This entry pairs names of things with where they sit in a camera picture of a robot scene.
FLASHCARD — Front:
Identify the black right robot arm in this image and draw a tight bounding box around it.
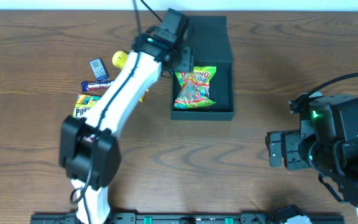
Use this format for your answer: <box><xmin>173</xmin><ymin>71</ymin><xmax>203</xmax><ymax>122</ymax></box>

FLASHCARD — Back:
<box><xmin>265</xmin><ymin>93</ymin><xmax>358</xmax><ymax>214</ymax></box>

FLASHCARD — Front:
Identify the yellow candy wrapper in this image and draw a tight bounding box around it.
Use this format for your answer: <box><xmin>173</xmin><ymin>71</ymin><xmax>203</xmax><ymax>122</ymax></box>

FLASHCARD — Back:
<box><xmin>139</xmin><ymin>89</ymin><xmax>149</xmax><ymax>103</ymax></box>

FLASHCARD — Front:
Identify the yellow Mentos bottle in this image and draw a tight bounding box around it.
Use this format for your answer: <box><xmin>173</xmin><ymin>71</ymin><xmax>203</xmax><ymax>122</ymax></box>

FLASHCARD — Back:
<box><xmin>111</xmin><ymin>50</ymin><xmax>128</xmax><ymax>70</ymax></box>

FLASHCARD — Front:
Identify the blue Eclipse mint box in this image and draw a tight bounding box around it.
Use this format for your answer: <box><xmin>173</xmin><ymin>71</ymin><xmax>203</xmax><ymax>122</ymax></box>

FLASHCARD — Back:
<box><xmin>89</xmin><ymin>58</ymin><xmax>109</xmax><ymax>82</ymax></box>

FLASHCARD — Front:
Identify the Haribo worms candy bag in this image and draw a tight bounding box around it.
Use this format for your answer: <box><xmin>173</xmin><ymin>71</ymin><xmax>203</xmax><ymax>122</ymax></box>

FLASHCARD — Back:
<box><xmin>173</xmin><ymin>66</ymin><xmax>216</xmax><ymax>110</ymax></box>

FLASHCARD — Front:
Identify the green Pretz snack box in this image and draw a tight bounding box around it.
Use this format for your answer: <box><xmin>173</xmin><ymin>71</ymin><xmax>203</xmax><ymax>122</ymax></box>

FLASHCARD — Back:
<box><xmin>72</xmin><ymin>94</ymin><xmax>101</xmax><ymax>118</ymax></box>

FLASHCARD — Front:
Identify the Dairy Milk chocolate bar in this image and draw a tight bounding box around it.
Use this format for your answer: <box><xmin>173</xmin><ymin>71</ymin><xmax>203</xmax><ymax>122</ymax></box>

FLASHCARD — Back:
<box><xmin>81</xmin><ymin>80</ymin><xmax>114</xmax><ymax>92</ymax></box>

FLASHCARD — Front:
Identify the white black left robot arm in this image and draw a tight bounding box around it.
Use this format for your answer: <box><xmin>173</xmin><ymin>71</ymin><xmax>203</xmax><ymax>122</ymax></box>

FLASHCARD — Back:
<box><xmin>59</xmin><ymin>9</ymin><xmax>193</xmax><ymax>223</ymax></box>

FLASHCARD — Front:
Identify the dark green open box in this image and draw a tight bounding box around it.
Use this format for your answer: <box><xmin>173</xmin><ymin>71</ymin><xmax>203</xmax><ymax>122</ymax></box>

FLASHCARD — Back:
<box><xmin>170</xmin><ymin>16</ymin><xmax>235</xmax><ymax>121</ymax></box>

